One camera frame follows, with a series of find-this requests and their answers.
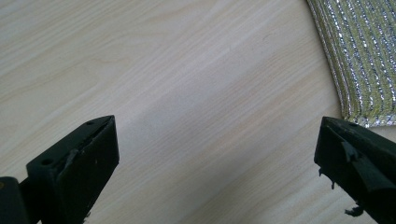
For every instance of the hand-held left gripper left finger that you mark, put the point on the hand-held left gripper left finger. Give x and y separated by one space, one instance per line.
77 174

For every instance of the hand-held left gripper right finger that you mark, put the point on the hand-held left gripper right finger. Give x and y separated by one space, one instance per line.
358 161

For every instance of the green silver striped cloth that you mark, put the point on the green silver striped cloth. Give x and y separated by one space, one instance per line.
361 59

